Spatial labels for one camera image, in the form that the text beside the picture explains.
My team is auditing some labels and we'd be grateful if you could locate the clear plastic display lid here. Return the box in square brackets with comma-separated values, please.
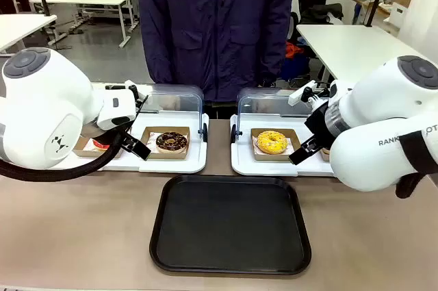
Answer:
[136, 84, 205, 134]
[236, 87, 329, 135]

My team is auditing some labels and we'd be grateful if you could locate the black right arm cable strap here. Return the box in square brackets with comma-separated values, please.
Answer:
[395, 129, 433, 199]

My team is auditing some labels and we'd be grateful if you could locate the large white table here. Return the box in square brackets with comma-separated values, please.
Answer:
[296, 23, 430, 84]

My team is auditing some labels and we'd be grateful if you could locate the white display tray base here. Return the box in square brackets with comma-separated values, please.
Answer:
[229, 112, 338, 178]
[54, 112, 209, 174]

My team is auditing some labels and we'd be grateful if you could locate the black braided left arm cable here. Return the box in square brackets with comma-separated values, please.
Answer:
[0, 129, 125, 182]

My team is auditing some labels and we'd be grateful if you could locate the white storage box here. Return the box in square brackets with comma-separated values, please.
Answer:
[383, 1, 412, 36]

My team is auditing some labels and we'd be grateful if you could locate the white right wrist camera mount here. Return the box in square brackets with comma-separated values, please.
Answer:
[288, 80, 331, 107]

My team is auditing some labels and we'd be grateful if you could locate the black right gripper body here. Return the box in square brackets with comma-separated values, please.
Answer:
[300, 102, 338, 153]

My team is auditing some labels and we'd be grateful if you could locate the white table with black clamp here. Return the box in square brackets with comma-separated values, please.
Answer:
[0, 13, 58, 56]

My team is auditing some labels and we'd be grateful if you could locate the black bag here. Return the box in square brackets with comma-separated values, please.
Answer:
[300, 3, 344, 25]

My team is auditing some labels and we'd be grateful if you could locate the red glazed donut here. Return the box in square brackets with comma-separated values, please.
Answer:
[89, 136, 112, 152]

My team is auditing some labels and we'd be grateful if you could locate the orange and blue bag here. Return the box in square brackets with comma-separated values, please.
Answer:
[285, 40, 311, 81]

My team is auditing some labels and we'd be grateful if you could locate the yellow glazed donut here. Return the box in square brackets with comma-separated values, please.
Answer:
[257, 129, 289, 155]

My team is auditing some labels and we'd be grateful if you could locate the yellow donut in box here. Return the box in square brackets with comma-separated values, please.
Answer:
[250, 128, 302, 162]

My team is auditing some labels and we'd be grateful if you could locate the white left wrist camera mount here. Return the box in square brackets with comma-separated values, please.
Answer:
[105, 79, 149, 114]

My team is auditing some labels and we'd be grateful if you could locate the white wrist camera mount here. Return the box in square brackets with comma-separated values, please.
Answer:
[105, 79, 149, 114]
[288, 80, 331, 107]

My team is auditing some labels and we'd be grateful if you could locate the black plastic serving tray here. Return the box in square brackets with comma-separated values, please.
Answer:
[149, 174, 312, 277]

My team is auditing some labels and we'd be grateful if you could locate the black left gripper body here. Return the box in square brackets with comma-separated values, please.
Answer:
[116, 128, 135, 151]

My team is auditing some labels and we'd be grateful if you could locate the person in navy jacket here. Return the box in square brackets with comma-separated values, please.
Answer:
[137, 0, 294, 103]

